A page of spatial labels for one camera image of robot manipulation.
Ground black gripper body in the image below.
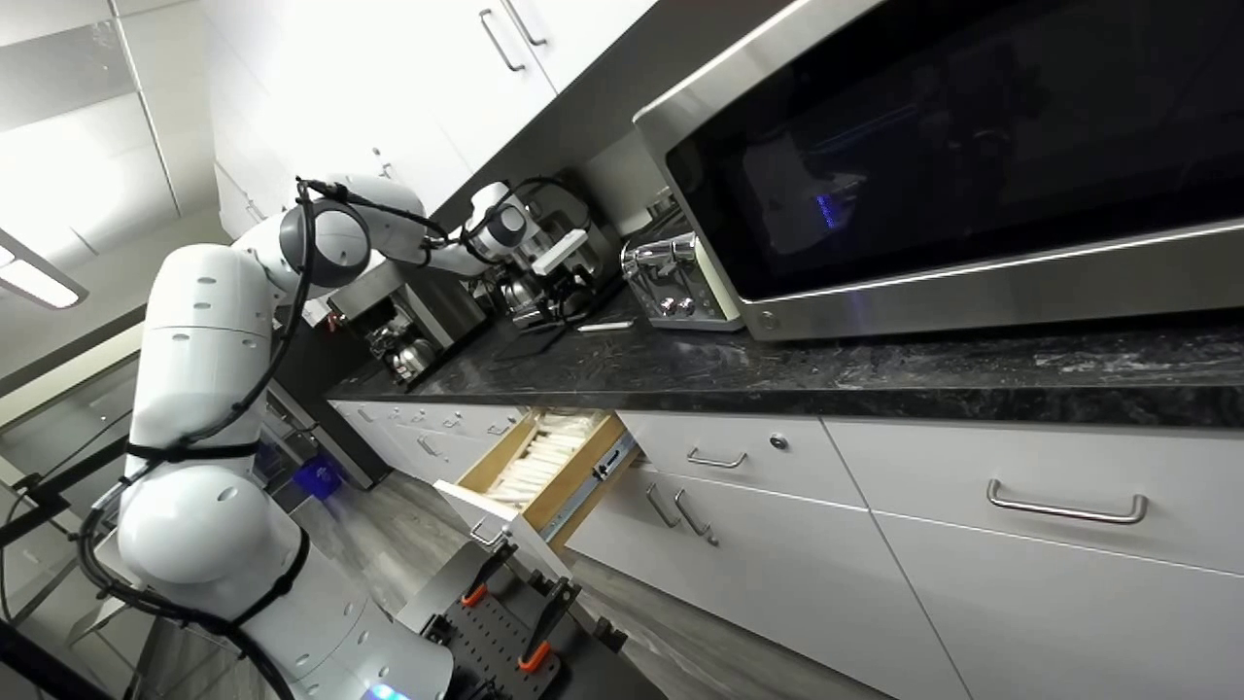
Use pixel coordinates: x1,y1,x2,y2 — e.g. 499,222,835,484
499,265,567,327

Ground white drawer front with keyhole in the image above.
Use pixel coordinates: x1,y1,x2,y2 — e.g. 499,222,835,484
328,397,528,484
617,409,866,514

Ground open wooden drawer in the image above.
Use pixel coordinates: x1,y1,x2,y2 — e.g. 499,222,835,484
431,405,646,565

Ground wide white drawer front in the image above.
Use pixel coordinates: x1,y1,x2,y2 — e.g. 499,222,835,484
822,410,1244,583

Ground black coffee machine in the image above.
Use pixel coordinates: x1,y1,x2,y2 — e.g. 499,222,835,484
541,172,628,327

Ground silver toaster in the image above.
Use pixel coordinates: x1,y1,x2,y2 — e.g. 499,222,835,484
617,229,751,339

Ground black appliance with metal cup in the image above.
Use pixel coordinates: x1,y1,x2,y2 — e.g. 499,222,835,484
363,276,485,388

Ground white upper cabinet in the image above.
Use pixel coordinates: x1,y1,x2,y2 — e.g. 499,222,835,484
192,0,664,242

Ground blue lit box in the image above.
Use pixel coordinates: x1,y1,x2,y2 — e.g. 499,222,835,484
289,456,352,508

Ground stainless steel microwave oven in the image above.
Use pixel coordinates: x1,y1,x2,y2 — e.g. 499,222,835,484
630,0,1244,349

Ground ceiling light panel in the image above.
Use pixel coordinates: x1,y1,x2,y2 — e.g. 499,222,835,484
0,224,91,314

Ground wide white lower cabinet door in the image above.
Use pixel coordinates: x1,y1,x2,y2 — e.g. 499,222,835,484
876,508,1244,700

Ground short metal drawer handle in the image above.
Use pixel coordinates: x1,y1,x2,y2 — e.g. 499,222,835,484
683,444,753,474

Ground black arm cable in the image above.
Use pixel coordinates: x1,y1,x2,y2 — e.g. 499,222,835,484
73,172,458,700

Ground long metal drawer handle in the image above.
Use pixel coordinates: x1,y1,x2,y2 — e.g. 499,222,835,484
980,474,1154,534

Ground black metal stand frame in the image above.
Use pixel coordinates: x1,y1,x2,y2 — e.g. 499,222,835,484
0,444,138,700

